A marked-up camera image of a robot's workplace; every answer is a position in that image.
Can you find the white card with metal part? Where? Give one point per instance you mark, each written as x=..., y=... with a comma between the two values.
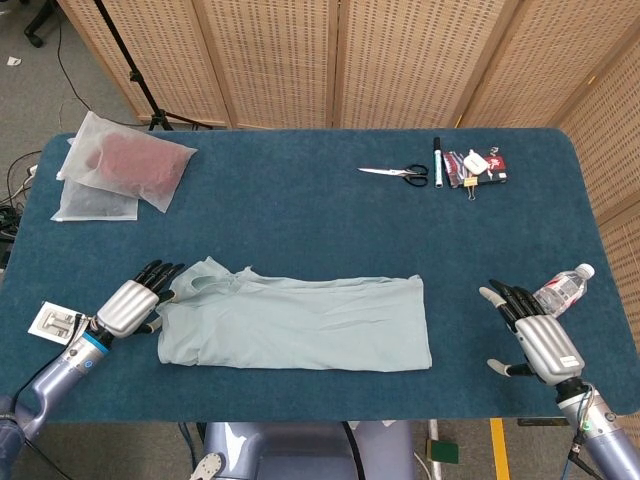
x=50, y=320

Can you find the light green t-shirt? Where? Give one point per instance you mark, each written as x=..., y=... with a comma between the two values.
x=300, y=320

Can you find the lavender robot torso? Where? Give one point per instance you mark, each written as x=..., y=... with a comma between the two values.
x=300, y=450

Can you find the yellow binder clip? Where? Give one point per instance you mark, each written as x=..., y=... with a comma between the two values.
x=470, y=180

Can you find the blue carpet table cover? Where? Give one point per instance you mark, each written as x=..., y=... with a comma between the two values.
x=300, y=225

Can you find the white table leg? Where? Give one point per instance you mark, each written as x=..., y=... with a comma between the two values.
x=435, y=440

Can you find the white paper scrap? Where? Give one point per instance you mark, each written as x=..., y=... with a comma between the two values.
x=14, y=61

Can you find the frosted bag with dark garment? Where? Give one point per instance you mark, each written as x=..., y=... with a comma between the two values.
x=95, y=206

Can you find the black office chair base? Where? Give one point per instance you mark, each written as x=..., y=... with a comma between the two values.
x=34, y=38

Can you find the white earbud case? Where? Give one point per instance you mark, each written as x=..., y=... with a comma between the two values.
x=474, y=162

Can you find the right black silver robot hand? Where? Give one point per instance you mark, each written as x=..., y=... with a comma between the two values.
x=550, y=350

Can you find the right lavender robot arm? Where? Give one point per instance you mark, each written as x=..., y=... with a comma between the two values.
x=600, y=435

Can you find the dark flat card box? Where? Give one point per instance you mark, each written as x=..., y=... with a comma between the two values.
x=497, y=173

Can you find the black tripod stand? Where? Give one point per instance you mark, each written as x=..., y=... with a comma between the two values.
x=135, y=77

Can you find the frosted bag with red garment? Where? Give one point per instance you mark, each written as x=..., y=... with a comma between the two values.
x=135, y=160

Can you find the green white marker pen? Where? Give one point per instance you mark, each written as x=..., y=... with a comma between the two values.
x=437, y=165

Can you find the clear plastic water bottle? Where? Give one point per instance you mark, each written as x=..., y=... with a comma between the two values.
x=562, y=292

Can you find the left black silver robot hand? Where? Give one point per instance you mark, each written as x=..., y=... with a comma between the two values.
x=125, y=307

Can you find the green floor box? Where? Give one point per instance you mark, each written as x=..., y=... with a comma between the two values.
x=445, y=452

